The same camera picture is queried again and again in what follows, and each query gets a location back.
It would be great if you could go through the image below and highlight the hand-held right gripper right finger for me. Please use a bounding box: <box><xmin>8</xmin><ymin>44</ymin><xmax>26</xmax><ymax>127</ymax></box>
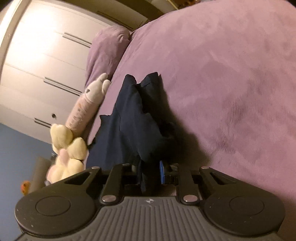
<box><xmin>159</xmin><ymin>161</ymin><xmax>237</xmax><ymax>206</ymax></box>

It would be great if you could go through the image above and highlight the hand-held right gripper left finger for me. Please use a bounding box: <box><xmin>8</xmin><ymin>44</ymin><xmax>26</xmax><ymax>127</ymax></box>
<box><xmin>61</xmin><ymin>163</ymin><xmax>132</xmax><ymax>206</ymax></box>

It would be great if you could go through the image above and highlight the navy zip jacket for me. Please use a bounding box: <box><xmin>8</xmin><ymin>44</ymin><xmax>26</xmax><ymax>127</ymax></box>
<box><xmin>87</xmin><ymin>72</ymin><xmax>185</xmax><ymax>195</ymax></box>

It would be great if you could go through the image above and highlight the cream flower plush toy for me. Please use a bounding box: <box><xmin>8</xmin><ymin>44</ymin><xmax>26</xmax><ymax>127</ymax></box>
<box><xmin>46</xmin><ymin>123</ymin><xmax>90</xmax><ymax>186</ymax></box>

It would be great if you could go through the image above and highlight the pink long bunny plush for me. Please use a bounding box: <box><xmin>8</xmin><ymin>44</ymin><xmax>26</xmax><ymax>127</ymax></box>
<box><xmin>65</xmin><ymin>73</ymin><xmax>112</xmax><ymax>140</ymax></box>

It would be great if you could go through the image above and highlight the small orange object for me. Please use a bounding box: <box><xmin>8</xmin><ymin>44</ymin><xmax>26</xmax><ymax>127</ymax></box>
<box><xmin>21</xmin><ymin>181</ymin><xmax>32</xmax><ymax>195</ymax></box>

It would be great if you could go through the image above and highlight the purple plush blanket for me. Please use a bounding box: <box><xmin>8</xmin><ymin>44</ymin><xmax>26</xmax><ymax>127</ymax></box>
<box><xmin>87</xmin><ymin>0</ymin><xmax>296</xmax><ymax>202</ymax></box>

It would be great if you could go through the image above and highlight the purple pillow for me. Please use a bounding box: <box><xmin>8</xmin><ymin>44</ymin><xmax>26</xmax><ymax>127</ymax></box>
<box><xmin>86</xmin><ymin>25</ymin><xmax>131</xmax><ymax>87</ymax></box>

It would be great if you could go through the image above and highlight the white wardrobe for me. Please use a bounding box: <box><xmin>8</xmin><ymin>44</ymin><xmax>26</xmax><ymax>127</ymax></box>
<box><xmin>0</xmin><ymin>0</ymin><xmax>152</xmax><ymax>141</ymax></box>

